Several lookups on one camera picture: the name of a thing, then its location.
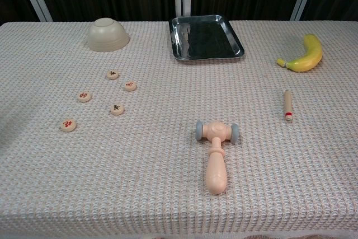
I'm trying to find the rectangular metal tray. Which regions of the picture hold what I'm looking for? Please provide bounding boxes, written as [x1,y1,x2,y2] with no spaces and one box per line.
[168,14,246,61]

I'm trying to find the cream upturned bowl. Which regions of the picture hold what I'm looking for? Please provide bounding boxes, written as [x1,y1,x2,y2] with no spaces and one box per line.
[87,17,130,53]

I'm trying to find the yellow banana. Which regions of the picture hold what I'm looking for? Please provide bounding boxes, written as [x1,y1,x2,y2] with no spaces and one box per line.
[276,34,324,73]

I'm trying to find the beige woven tablecloth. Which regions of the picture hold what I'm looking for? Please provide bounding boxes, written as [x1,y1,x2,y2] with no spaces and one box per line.
[0,20,358,237]

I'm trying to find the peach plastic toy hammer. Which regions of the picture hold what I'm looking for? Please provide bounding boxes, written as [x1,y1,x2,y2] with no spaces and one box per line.
[195,120,240,195]

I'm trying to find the small wooden stick red band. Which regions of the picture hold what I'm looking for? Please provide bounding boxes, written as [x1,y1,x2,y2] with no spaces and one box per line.
[283,90,295,124]

